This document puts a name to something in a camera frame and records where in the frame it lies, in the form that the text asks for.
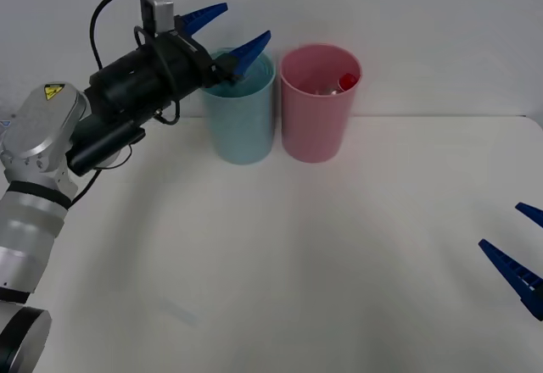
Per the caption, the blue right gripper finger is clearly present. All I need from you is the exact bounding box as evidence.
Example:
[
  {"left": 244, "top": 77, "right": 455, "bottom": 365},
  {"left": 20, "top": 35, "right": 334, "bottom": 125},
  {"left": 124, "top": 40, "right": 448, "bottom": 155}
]
[
  {"left": 478, "top": 238, "right": 543, "bottom": 322},
  {"left": 514, "top": 202, "right": 543, "bottom": 228}
]

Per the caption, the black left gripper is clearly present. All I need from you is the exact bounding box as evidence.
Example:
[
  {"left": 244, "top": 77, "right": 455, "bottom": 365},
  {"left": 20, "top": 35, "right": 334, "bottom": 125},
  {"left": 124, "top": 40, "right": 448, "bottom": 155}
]
[{"left": 145, "top": 2, "right": 272, "bottom": 99}]

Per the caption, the pale blue plastic bin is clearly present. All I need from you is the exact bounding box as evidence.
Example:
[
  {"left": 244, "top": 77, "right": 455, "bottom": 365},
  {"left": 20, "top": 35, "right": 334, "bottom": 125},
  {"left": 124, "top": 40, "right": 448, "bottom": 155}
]
[{"left": 199, "top": 46, "right": 277, "bottom": 165}]

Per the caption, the pink plastic bin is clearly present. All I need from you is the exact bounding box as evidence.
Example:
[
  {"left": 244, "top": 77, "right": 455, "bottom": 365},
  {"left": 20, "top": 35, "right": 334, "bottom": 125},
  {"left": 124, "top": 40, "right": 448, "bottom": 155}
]
[{"left": 278, "top": 43, "right": 364, "bottom": 164}]

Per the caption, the clear bottle with red cap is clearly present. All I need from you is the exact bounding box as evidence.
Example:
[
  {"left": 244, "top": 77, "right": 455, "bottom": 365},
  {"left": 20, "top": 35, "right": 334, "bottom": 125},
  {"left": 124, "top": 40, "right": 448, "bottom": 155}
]
[{"left": 316, "top": 72, "right": 359, "bottom": 97}]

